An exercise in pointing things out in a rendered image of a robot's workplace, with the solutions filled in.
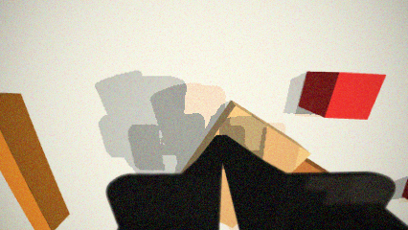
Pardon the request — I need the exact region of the orange rectangular bar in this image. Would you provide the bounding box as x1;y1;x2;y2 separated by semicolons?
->
0;92;70;230

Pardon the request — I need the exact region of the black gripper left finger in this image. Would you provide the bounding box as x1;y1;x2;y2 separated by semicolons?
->
105;135;223;230

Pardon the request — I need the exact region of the orange square block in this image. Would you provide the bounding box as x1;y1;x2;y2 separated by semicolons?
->
293;158;329;173

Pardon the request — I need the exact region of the red square block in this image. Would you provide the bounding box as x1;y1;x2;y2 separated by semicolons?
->
402;179;408;199
299;72;386;120

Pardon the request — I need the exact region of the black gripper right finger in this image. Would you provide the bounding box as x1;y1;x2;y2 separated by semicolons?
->
221;135;396;230

